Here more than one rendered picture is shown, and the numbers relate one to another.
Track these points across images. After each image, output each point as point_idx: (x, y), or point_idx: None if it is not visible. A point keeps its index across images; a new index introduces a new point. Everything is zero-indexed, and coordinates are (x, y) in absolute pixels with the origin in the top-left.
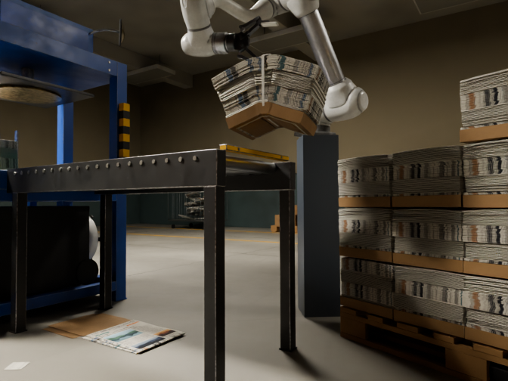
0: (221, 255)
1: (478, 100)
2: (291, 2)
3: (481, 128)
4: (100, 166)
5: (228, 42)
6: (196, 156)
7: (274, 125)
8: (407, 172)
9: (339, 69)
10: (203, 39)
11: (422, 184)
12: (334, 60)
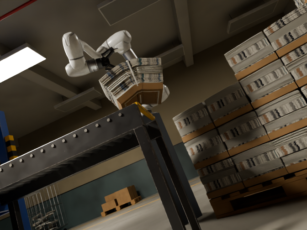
0: (161, 169)
1: (237, 59)
2: (117, 46)
3: (244, 70)
4: (35, 154)
5: (98, 62)
6: (121, 113)
7: (139, 102)
8: (216, 106)
9: None
10: (82, 63)
11: (227, 107)
12: None
